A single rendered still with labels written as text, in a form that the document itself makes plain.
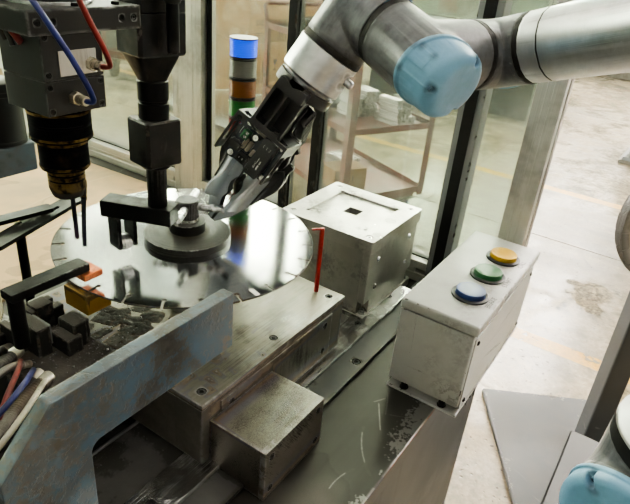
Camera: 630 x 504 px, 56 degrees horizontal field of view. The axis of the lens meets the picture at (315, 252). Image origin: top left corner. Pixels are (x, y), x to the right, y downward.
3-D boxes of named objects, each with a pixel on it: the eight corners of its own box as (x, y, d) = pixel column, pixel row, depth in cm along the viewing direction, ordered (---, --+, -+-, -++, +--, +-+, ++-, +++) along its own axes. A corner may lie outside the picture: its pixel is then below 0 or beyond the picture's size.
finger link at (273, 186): (230, 189, 75) (269, 135, 72) (235, 187, 76) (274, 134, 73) (259, 213, 75) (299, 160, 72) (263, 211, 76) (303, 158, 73)
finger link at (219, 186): (177, 209, 72) (218, 150, 69) (198, 201, 78) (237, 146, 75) (197, 226, 72) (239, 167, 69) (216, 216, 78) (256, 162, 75)
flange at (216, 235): (139, 222, 80) (138, 205, 79) (220, 216, 84) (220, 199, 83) (149, 261, 71) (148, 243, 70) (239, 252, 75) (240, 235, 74)
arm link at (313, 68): (312, 33, 70) (365, 77, 70) (289, 65, 72) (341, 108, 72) (295, 27, 63) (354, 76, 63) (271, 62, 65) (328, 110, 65)
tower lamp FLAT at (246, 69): (241, 72, 100) (241, 54, 99) (262, 77, 98) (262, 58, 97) (223, 75, 97) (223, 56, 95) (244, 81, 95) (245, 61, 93)
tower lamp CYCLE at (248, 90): (240, 91, 102) (241, 73, 100) (261, 96, 100) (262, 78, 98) (223, 95, 98) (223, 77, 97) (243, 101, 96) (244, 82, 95)
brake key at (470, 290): (460, 290, 84) (463, 278, 83) (487, 300, 82) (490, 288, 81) (449, 301, 81) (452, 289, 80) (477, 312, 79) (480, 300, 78)
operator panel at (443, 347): (458, 304, 107) (475, 230, 100) (517, 327, 102) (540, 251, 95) (385, 384, 86) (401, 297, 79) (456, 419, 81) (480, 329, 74)
